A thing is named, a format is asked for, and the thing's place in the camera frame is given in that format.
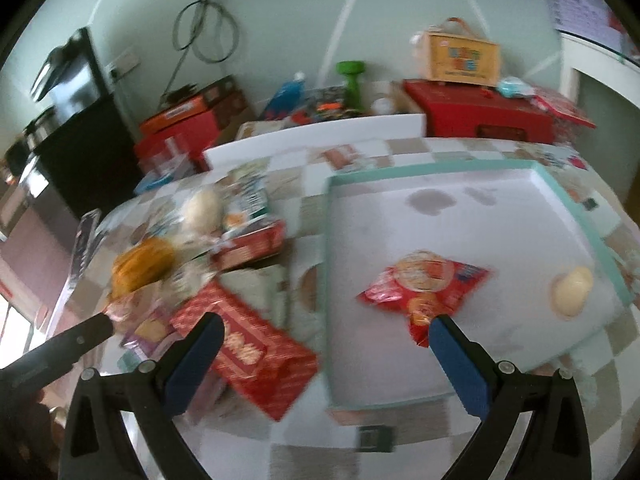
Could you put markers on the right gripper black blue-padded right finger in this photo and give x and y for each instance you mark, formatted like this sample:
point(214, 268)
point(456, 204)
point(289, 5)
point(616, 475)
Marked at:
point(555, 444)

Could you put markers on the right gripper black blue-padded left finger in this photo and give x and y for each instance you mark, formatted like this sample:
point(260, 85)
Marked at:
point(97, 445)

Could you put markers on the orange red chips bag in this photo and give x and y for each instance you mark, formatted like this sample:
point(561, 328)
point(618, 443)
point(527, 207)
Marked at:
point(129, 311)

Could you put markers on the orange bread bag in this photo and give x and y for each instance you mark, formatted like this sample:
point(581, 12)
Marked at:
point(144, 264)

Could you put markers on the red patterned snack packet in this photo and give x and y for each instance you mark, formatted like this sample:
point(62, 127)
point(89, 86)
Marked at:
point(263, 364)

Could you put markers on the red round-biscuit snack bag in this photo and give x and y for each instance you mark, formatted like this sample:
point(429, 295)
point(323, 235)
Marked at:
point(421, 286)

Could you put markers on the clear bag round bun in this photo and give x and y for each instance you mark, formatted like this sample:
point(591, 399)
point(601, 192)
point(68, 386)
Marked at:
point(202, 211)

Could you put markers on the red white biscuit packet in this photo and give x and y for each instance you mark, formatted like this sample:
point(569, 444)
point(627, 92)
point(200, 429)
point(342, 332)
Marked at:
point(261, 241)

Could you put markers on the white green cracker packet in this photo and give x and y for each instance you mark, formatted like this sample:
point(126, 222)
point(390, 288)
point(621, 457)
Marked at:
point(245, 200)

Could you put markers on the pink snack packet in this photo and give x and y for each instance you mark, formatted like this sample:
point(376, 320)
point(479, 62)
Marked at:
point(152, 337)

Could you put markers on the white printed snack packet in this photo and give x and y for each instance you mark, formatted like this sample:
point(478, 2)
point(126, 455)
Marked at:
point(187, 280)

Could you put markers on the clear acrylic stand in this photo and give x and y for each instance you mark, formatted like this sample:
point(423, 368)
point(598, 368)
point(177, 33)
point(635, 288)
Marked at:
point(78, 262)

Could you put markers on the mint green white tray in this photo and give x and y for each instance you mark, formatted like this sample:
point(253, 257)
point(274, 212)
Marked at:
point(497, 244)

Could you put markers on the black cabinet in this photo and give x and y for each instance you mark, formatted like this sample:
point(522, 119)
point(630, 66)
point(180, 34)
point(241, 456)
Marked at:
point(89, 157)

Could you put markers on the clear plastic container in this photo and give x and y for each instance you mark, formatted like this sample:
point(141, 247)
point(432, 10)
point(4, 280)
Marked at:
point(163, 161)

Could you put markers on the red gift box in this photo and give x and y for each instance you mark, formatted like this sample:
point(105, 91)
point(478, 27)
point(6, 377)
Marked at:
point(217, 126)

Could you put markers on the orange flat box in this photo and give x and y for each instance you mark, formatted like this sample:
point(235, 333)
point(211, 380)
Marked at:
point(202, 101)

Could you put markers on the large red box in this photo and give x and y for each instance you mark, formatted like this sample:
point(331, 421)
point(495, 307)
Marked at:
point(471, 112)

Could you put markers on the white shelf unit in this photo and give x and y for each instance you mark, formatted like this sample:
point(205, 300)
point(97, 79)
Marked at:
point(606, 88)

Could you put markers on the blue plastic bottle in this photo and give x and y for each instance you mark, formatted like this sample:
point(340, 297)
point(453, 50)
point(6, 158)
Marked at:
point(286, 99)

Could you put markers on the green dumbbell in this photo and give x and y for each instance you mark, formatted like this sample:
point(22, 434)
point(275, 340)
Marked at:
point(351, 71)

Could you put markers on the tan cardboard handle box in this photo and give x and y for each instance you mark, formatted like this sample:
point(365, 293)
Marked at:
point(451, 53)

